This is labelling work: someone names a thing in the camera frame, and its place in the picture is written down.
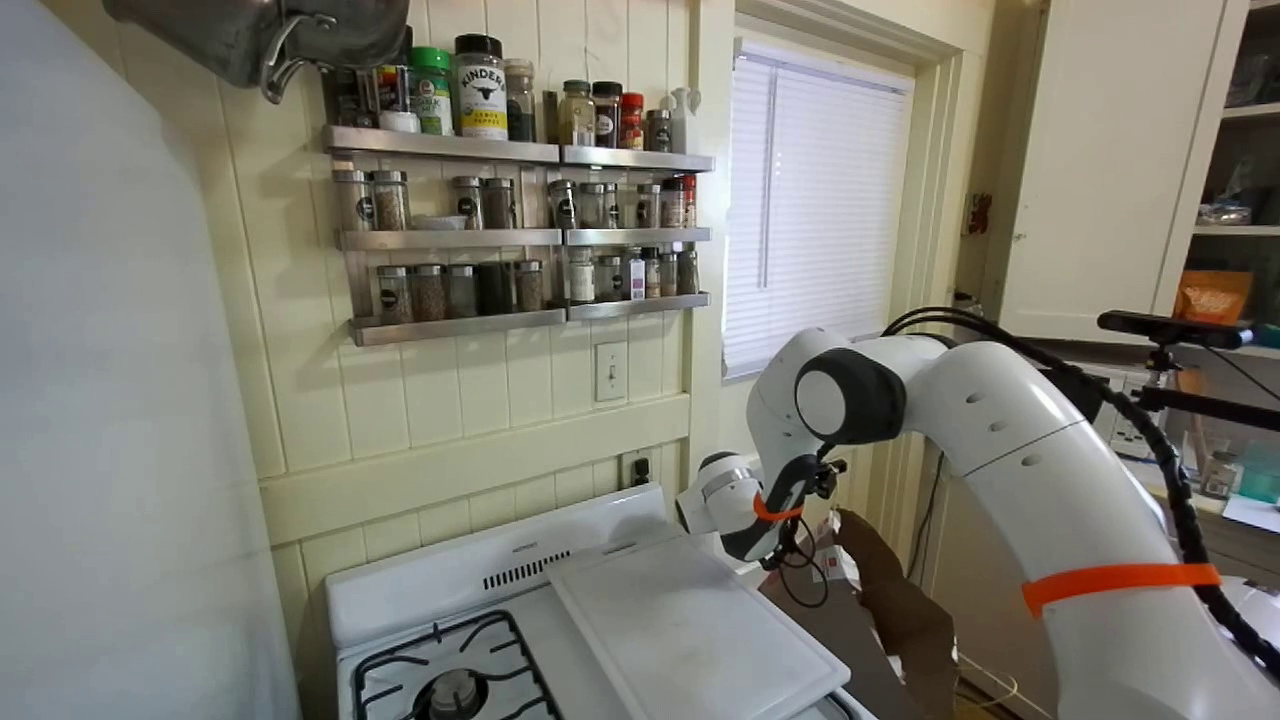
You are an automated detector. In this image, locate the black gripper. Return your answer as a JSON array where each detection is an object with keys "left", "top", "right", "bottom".
[{"left": 736, "top": 511, "right": 829, "bottom": 572}]

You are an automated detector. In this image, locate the brown McDonald's paper bag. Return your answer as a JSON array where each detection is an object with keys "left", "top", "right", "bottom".
[{"left": 755, "top": 504, "right": 968, "bottom": 720}]

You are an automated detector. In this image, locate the round stove burner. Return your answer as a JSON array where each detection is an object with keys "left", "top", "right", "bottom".
[{"left": 412, "top": 666, "right": 494, "bottom": 720}]

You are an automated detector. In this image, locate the white gas stove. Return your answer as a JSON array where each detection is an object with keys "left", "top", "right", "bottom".
[{"left": 322, "top": 484, "right": 875, "bottom": 720}]

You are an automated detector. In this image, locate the black stove burner grate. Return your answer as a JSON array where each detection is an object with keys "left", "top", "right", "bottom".
[{"left": 346, "top": 609, "right": 571, "bottom": 720}]

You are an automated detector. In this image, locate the white cutting board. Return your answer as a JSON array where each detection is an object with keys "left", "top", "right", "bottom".
[{"left": 543, "top": 522, "right": 855, "bottom": 720}]

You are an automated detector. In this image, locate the teal container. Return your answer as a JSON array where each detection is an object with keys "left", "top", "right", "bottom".
[{"left": 1233, "top": 446, "right": 1280, "bottom": 511}]

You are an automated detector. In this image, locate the orange snack packet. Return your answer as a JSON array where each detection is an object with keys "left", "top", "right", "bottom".
[{"left": 1172, "top": 270, "right": 1256, "bottom": 330}]

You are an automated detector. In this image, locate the large black lid jar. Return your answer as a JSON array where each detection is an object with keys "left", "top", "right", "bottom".
[{"left": 450, "top": 32, "right": 512, "bottom": 146}]

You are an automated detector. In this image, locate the green lid spice jar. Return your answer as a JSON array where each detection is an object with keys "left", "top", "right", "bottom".
[{"left": 409, "top": 45, "right": 459, "bottom": 137}]

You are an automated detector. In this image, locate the red white spice jar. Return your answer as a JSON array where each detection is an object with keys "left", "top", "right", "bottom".
[{"left": 374, "top": 60, "right": 419, "bottom": 137}]

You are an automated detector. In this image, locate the dark spice jar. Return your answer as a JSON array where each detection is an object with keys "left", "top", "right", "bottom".
[{"left": 322, "top": 60, "right": 383, "bottom": 131}]

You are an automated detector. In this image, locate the white refrigerator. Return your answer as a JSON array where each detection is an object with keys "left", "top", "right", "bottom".
[{"left": 0, "top": 0, "right": 303, "bottom": 720}]

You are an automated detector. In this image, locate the narrow orange strap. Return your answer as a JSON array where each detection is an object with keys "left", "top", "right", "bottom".
[{"left": 749, "top": 492, "right": 802, "bottom": 527}]

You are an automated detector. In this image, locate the white wall outlet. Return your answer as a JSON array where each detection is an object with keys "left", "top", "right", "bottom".
[{"left": 591, "top": 342, "right": 632, "bottom": 408}]

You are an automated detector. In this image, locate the wide orange strap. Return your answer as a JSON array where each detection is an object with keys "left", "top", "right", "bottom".
[{"left": 1019, "top": 559, "right": 1223, "bottom": 621}]

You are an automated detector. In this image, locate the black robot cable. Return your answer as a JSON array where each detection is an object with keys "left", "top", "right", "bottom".
[{"left": 875, "top": 303, "right": 1280, "bottom": 686}]

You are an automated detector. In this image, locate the black tripod frame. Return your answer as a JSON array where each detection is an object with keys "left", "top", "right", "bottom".
[{"left": 1091, "top": 310, "right": 1280, "bottom": 435}]

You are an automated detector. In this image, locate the steel wall spice rack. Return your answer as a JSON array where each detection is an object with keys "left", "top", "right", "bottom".
[{"left": 322, "top": 120, "right": 714, "bottom": 351}]

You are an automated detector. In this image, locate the cream wall cabinet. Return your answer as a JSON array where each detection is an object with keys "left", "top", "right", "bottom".
[{"left": 995, "top": 0, "right": 1280, "bottom": 343}]

